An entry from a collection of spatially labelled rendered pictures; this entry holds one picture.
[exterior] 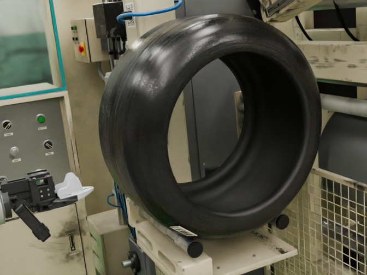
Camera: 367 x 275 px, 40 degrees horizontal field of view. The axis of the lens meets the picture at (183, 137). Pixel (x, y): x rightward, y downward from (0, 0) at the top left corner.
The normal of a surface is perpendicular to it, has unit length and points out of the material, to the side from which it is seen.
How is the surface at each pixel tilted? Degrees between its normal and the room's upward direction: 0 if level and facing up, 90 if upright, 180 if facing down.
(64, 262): 90
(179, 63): 81
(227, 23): 42
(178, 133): 90
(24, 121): 90
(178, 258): 0
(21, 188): 90
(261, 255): 0
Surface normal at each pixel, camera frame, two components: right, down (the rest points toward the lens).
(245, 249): -0.10, -0.97
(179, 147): 0.44, 0.18
